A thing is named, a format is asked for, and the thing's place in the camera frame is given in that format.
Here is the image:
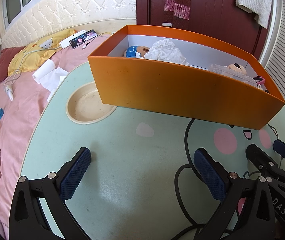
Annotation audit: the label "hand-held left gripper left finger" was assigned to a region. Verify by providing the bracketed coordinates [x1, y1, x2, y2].
[9, 147, 92, 240]

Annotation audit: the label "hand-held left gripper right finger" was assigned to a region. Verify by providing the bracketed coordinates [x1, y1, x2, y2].
[194, 148, 275, 240]

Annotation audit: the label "pink scissors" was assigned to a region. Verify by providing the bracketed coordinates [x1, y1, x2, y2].
[255, 76, 270, 94]

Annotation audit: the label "orange cardboard box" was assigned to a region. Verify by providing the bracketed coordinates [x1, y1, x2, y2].
[88, 24, 285, 130]

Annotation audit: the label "brown bear plush toy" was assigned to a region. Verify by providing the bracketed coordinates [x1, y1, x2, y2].
[125, 45, 150, 58]

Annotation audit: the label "beige round dish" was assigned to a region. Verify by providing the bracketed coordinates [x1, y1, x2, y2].
[66, 81, 118, 125]

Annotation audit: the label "pink blanket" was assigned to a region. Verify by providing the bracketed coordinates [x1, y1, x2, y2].
[0, 34, 113, 240]

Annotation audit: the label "clear plastic container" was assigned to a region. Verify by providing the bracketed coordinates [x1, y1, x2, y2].
[209, 64, 258, 87]

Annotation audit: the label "white charger plug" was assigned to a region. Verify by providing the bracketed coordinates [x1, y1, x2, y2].
[4, 83, 14, 102]

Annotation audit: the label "white tissue roll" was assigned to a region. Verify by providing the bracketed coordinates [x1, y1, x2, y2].
[32, 59, 69, 100]

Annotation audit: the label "yellow pillow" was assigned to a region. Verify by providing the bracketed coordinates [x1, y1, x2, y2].
[8, 29, 76, 77]

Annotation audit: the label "white plastic bag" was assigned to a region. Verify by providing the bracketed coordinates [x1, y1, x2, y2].
[144, 39, 190, 66]

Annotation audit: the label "white power strip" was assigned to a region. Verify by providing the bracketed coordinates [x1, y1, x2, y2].
[60, 30, 87, 48]

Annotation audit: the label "red pillow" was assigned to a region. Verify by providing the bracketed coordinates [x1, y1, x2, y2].
[0, 46, 25, 83]

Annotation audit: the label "smartphone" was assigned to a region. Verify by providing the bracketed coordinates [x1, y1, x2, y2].
[69, 29, 98, 48]

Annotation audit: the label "dark red door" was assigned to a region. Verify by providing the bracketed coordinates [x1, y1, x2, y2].
[136, 0, 273, 60]

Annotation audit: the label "maroon pink striped scarf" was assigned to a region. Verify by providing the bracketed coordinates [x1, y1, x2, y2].
[162, 0, 192, 27]

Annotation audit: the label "cream tufted headboard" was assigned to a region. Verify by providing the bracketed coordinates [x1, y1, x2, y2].
[1, 0, 137, 53]

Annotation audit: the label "white power cable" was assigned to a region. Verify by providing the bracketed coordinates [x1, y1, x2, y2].
[6, 45, 63, 87]

